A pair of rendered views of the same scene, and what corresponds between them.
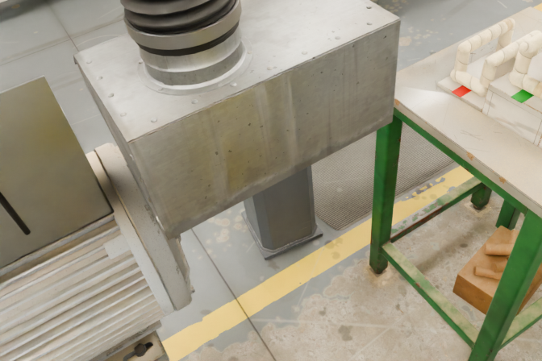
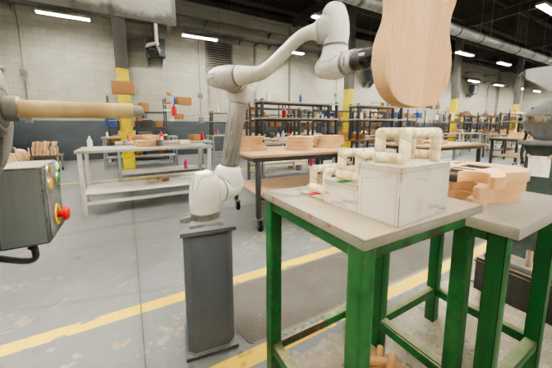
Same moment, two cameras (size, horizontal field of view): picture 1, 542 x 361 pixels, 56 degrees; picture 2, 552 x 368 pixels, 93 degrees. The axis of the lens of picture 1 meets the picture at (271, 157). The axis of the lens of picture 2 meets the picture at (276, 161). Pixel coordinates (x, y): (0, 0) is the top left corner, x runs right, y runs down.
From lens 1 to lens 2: 0.66 m
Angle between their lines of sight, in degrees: 38
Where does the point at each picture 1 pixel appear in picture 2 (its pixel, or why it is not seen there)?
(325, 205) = (246, 324)
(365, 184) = not seen: hidden behind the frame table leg
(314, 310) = not seen: outside the picture
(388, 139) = (271, 233)
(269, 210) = (195, 308)
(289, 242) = (209, 347)
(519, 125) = (343, 201)
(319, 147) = not seen: outside the picture
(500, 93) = (330, 182)
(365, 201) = not seen: hidden behind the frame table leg
